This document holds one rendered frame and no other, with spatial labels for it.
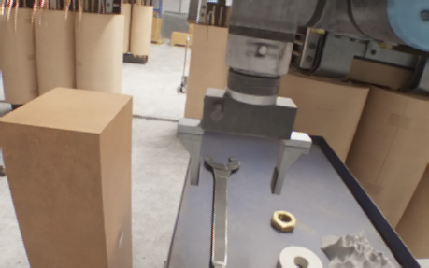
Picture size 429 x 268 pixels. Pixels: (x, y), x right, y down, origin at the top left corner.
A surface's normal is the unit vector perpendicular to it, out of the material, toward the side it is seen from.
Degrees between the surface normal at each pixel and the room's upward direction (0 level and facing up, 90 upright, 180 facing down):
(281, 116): 90
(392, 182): 90
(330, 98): 90
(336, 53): 90
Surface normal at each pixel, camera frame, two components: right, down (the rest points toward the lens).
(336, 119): 0.03, 0.40
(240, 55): -0.61, 0.25
